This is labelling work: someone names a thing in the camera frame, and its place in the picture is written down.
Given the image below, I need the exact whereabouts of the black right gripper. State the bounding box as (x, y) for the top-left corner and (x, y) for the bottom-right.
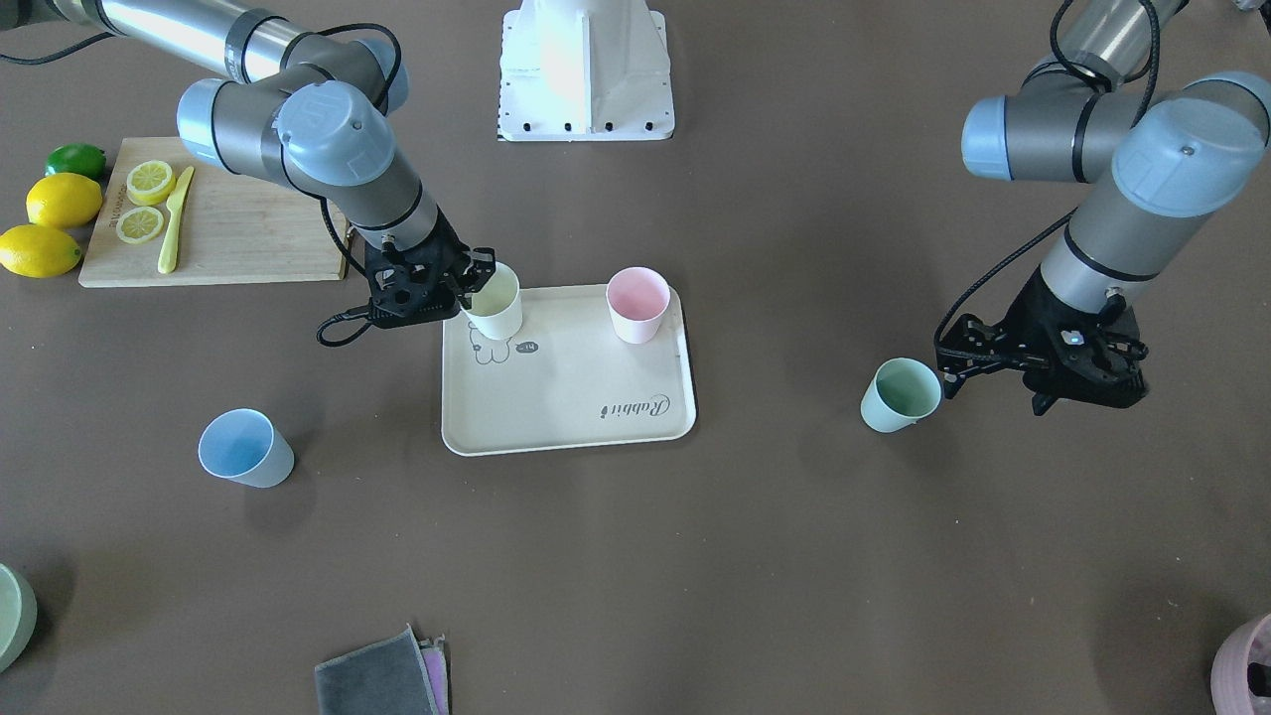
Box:
(364, 231), (496, 329)

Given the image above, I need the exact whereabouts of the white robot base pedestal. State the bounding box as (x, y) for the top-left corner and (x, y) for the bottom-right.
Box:
(496, 1), (676, 142)

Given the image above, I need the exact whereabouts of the lemon half upper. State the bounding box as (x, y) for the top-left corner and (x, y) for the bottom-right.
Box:
(125, 160), (177, 207)

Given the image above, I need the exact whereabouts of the green bowl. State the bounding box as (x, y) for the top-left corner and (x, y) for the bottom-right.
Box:
(1, 564), (38, 671)

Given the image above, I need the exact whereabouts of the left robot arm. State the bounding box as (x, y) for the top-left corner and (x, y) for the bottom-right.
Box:
(933, 1), (1270, 417)

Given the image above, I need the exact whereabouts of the whole yellow lemon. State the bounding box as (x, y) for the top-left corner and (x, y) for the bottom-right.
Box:
(25, 171), (103, 229)
(1, 224), (83, 279)

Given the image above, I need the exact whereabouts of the cream rabbit tray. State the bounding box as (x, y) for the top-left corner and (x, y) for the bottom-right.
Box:
(441, 284), (697, 457)

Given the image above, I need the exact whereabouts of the pink bowl with ice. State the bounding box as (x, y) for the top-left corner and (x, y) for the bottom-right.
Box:
(1210, 613), (1270, 714)

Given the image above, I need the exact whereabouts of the lemon half lower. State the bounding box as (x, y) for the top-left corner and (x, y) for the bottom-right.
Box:
(114, 207), (165, 245)

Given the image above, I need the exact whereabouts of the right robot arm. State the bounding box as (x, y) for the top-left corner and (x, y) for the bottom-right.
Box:
(3, 1), (494, 329)

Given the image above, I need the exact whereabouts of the grey cloth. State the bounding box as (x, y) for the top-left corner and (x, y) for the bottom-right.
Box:
(314, 627), (432, 714)

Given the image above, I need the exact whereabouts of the pink cup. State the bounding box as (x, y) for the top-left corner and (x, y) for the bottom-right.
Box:
(608, 267), (671, 345)

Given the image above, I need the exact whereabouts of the mint green cup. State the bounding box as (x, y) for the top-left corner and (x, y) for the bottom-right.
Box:
(860, 357), (943, 433)

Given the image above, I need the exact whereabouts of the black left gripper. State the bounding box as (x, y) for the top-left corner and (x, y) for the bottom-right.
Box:
(934, 271), (1149, 417)

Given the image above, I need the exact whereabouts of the cream yellow cup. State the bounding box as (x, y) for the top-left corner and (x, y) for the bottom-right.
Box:
(465, 262), (522, 342)

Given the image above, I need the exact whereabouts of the yellow plastic knife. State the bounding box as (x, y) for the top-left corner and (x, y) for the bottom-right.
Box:
(156, 166), (196, 276)

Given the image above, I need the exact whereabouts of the bamboo cutting board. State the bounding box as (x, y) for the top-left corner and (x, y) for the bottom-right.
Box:
(78, 137), (346, 288)

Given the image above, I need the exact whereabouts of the lemon half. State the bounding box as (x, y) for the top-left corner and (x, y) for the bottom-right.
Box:
(125, 160), (177, 207)
(114, 207), (165, 245)

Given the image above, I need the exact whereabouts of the whole yellow lemon upper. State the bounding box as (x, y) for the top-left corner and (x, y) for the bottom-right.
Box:
(25, 171), (103, 229)

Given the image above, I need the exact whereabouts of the light blue cup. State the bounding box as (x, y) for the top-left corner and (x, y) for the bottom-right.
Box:
(197, 408), (295, 489)

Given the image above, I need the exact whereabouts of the whole yellow lemon lower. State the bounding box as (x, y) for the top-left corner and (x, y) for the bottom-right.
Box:
(1, 224), (83, 279)

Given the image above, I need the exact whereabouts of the green lime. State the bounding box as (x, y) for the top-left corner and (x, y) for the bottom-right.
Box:
(44, 142), (107, 182)

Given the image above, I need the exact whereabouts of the pink cloth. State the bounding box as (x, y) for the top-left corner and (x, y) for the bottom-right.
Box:
(418, 635), (451, 715)

